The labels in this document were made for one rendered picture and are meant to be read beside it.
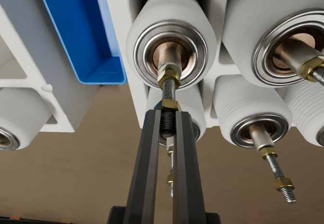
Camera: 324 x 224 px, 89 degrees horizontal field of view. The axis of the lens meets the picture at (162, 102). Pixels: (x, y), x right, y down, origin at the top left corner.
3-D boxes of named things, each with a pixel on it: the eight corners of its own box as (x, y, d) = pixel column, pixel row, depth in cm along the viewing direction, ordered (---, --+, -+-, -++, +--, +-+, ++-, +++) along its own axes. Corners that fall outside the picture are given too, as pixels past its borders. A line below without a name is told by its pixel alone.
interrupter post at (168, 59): (158, 45, 16) (156, 60, 14) (182, 46, 16) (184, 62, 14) (158, 67, 18) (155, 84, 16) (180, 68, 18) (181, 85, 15)
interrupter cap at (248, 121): (299, 122, 22) (302, 126, 22) (255, 150, 27) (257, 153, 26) (257, 102, 21) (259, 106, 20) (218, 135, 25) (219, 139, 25)
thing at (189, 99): (161, 91, 42) (156, 153, 29) (147, 58, 37) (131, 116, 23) (199, 81, 40) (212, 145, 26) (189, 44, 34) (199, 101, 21)
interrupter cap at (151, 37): (131, 15, 15) (129, 17, 14) (215, 20, 15) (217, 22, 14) (136, 85, 20) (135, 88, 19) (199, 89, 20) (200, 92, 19)
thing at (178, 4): (145, -20, 28) (117, 2, 14) (203, -16, 27) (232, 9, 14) (146, 38, 34) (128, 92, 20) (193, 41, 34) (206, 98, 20)
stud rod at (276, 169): (257, 142, 23) (285, 204, 17) (259, 138, 22) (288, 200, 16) (264, 142, 23) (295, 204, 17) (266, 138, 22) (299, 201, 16)
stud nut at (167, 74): (168, 64, 13) (168, 70, 13) (184, 76, 14) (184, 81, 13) (154, 80, 14) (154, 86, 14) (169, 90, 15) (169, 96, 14)
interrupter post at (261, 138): (269, 127, 23) (281, 147, 21) (256, 136, 25) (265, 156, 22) (256, 121, 23) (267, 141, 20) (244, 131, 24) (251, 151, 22)
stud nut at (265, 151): (257, 154, 22) (259, 160, 21) (260, 147, 21) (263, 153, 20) (273, 154, 22) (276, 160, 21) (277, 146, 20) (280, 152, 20)
